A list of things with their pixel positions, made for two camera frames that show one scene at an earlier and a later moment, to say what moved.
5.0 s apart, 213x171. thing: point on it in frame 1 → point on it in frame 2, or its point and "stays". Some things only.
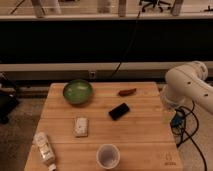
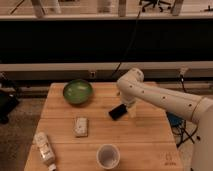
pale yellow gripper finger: [167, 115] → [133, 112]
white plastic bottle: [42, 143] stays
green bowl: [78, 92] stays
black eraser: [120, 110] stays
